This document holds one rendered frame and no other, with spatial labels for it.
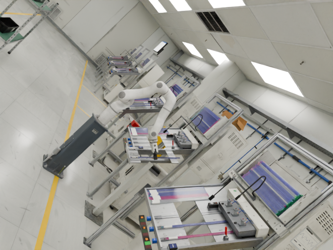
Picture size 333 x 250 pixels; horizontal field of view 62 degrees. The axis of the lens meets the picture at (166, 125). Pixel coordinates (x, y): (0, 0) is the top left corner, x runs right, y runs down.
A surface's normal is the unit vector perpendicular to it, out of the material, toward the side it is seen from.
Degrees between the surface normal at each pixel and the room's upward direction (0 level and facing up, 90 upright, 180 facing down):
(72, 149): 90
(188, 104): 90
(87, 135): 90
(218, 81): 90
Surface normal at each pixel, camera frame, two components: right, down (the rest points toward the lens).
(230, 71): 0.22, 0.35
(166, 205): 0.07, -0.94
